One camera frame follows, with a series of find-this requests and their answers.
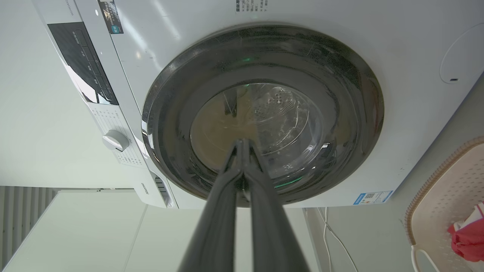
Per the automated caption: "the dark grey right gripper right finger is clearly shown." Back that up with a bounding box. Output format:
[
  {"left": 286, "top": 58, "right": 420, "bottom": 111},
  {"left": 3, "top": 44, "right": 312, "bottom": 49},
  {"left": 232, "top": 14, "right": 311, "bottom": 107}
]
[{"left": 241, "top": 138, "right": 310, "bottom": 272}]

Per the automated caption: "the red cloth garment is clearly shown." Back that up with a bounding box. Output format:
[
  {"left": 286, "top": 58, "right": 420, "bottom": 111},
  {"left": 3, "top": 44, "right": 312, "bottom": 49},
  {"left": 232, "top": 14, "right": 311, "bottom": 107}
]
[{"left": 448, "top": 217, "right": 484, "bottom": 263}]

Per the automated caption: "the round dark washing machine door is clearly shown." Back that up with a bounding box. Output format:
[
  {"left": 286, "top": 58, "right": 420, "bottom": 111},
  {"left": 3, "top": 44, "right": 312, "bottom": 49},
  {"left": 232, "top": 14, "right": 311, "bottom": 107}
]
[{"left": 141, "top": 24, "right": 385, "bottom": 207}]

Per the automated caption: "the white front-load washing machine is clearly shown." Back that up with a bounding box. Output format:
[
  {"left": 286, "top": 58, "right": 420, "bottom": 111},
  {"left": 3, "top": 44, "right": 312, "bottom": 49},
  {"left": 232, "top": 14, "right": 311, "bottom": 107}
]
[{"left": 32, "top": 0, "right": 484, "bottom": 209}]

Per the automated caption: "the white plastic container handle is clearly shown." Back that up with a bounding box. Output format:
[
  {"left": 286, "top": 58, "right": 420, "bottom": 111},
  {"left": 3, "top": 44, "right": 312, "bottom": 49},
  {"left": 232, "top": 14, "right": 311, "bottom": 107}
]
[{"left": 411, "top": 245, "right": 441, "bottom": 272}]

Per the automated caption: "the beige perforated laundry basket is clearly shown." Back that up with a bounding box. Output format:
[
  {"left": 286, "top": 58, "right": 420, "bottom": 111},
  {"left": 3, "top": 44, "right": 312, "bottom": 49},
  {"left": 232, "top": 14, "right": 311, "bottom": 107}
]
[{"left": 405, "top": 136, "right": 484, "bottom": 272}]

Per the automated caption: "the white power cable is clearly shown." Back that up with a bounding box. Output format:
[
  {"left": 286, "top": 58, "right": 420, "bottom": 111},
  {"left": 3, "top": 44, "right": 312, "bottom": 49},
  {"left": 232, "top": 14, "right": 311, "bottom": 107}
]
[{"left": 317, "top": 207, "right": 359, "bottom": 272}]

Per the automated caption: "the white washing machine dial knob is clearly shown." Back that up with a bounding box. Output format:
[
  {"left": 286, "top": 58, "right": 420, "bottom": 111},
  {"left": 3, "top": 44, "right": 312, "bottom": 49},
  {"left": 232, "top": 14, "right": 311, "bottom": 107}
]
[{"left": 102, "top": 130, "right": 130, "bottom": 152}]

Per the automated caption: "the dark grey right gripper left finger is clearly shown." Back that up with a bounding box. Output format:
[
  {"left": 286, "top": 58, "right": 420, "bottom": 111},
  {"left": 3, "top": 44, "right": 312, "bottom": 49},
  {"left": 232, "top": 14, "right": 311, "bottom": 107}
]
[{"left": 178, "top": 139, "right": 243, "bottom": 272}]

